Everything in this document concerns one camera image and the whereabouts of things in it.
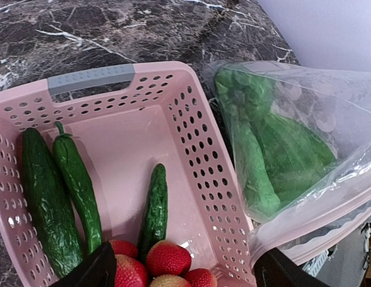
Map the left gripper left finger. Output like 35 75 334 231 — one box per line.
51 242 117 287

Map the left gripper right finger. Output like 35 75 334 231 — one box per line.
254 248 328 287

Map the dark green toy cucumber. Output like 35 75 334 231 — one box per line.
22 128 84 278

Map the toy bok choy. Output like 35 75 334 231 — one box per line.
256 113 336 207

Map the green toy chili pepper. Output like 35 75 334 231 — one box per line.
52 121 103 255

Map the clear zip top bag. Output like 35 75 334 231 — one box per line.
203 61 371 266

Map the green toy bell pepper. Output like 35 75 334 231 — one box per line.
214 67 275 124

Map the red toy strawberry bunch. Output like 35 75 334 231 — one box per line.
110 240 218 286

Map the small dark toy cucumber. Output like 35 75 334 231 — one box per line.
137 163 168 264

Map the pink plastic basket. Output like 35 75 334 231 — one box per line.
0 62 256 286

